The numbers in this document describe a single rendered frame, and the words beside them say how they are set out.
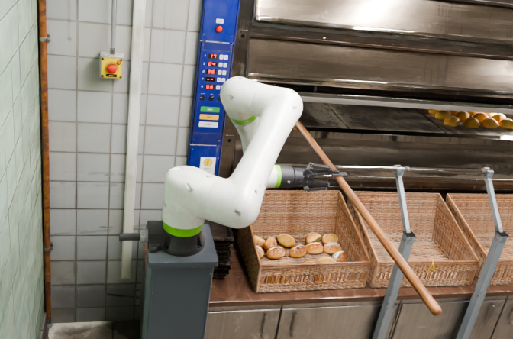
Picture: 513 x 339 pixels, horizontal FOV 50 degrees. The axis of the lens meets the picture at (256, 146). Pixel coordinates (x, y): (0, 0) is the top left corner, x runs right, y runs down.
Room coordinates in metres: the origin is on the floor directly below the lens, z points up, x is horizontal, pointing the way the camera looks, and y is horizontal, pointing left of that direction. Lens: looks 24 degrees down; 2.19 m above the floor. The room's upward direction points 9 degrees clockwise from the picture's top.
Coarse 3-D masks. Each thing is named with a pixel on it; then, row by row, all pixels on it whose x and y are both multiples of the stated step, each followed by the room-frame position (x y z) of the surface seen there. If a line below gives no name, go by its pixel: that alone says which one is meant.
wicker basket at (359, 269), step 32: (288, 192) 2.52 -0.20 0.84; (320, 192) 2.58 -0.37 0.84; (256, 224) 2.44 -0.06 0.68; (288, 224) 2.49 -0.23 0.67; (320, 224) 2.54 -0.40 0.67; (352, 224) 2.40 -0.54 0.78; (256, 256) 2.07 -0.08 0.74; (288, 256) 2.33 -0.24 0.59; (320, 256) 2.37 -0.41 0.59; (352, 256) 2.33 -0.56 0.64; (256, 288) 2.01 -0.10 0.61; (288, 288) 2.06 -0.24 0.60; (320, 288) 2.11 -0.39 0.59; (352, 288) 2.15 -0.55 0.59
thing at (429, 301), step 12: (312, 144) 2.35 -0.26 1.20; (324, 156) 2.23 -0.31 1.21; (336, 180) 2.04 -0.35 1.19; (348, 192) 1.92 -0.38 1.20; (360, 204) 1.83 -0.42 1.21; (372, 228) 1.69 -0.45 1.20; (384, 240) 1.61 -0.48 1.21; (396, 252) 1.54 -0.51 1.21; (396, 264) 1.50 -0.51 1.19; (408, 276) 1.43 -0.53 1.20; (420, 288) 1.37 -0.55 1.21; (432, 300) 1.31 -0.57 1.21; (432, 312) 1.28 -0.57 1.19
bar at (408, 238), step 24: (336, 168) 2.22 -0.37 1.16; (360, 168) 2.25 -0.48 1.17; (384, 168) 2.29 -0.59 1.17; (408, 168) 2.32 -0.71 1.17; (432, 168) 2.36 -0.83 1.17; (456, 168) 2.40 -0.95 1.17; (480, 168) 2.44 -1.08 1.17; (408, 240) 2.09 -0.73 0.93; (504, 240) 2.22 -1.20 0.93; (480, 288) 2.22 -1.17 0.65; (384, 312) 2.09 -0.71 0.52; (384, 336) 2.10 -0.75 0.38
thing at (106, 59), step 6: (102, 54) 2.25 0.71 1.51; (108, 54) 2.27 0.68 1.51; (120, 54) 2.29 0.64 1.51; (102, 60) 2.23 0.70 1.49; (108, 60) 2.24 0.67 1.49; (114, 60) 2.25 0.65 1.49; (120, 60) 2.25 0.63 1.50; (102, 66) 2.23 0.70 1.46; (120, 66) 2.25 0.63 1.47; (102, 72) 2.23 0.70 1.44; (120, 72) 2.25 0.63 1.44; (108, 78) 2.24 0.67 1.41; (114, 78) 2.25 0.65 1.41; (120, 78) 2.25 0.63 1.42
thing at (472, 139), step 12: (300, 132) 2.57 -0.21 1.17; (312, 132) 2.58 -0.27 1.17; (324, 132) 2.60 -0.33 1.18; (336, 132) 2.62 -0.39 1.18; (348, 132) 2.64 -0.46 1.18; (360, 132) 2.67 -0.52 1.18; (372, 132) 2.69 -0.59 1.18; (384, 132) 2.72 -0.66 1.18; (396, 132) 2.75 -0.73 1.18; (408, 132) 2.78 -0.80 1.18; (420, 132) 2.81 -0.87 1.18; (468, 144) 2.83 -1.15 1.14; (480, 144) 2.85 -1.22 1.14; (492, 144) 2.88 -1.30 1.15; (504, 144) 2.90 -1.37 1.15
